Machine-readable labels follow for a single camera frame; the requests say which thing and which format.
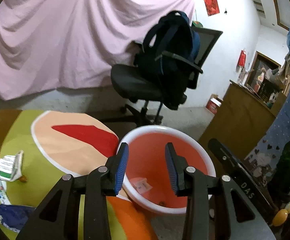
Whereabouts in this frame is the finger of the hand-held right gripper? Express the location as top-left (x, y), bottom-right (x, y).
top-left (208, 138), bottom-right (247, 180)

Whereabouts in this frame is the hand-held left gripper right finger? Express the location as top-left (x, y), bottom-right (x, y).
top-left (165, 142), bottom-right (276, 240)

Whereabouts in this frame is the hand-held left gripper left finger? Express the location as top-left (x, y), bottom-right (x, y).
top-left (15, 142), bottom-right (130, 240)

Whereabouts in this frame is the white paper label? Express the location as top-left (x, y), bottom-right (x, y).
top-left (132, 177), bottom-right (152, 192)

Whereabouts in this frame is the orange plastic bucket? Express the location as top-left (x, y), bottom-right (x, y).
top-left (115, 125), bottom-right (216, 215)

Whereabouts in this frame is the white green printed carton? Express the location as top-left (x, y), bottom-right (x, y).
top-left (0, 150), bottom-right (24, 182)

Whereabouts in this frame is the blue printed packet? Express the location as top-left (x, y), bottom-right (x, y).
top-left (0, 204), bottom-right (36, 233)

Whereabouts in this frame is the wooden cabinet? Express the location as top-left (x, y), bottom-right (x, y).
top-left (198, 80), bottom-right (285, 160)

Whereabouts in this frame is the yellow oval toy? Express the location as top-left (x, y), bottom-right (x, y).
top-left (272, 209), bottom-right (289, 227)

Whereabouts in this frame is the red cardboard box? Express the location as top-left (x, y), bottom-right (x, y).
top-left (205, 94), bottom-right (223, 114)

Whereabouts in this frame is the blue dotted curtain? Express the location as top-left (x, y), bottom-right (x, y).
top-left (243, 20), bottom-right (290, 188)

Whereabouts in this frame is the wooden framed picture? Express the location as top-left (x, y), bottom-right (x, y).
top-left (245, 51), bottom-right (290, 105)

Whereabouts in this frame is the black office chair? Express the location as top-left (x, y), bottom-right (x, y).
top-left (110, 27), bottom-right (223, 127)

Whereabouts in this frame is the red hanging envelope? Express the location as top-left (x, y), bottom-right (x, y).
top-left (238, 49), bottom-right (246, 67)

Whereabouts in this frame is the dark blue backpack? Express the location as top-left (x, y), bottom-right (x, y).
top-left (135, 10), bottom-right (201, 110)

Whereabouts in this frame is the pink cloth backdrop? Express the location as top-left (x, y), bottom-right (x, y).
top-left (0, 0), bottom-right (196, 100)

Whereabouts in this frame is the red paper wall poster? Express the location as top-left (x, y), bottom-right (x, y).
top-left (202, 0), bottom-right (220, 17)

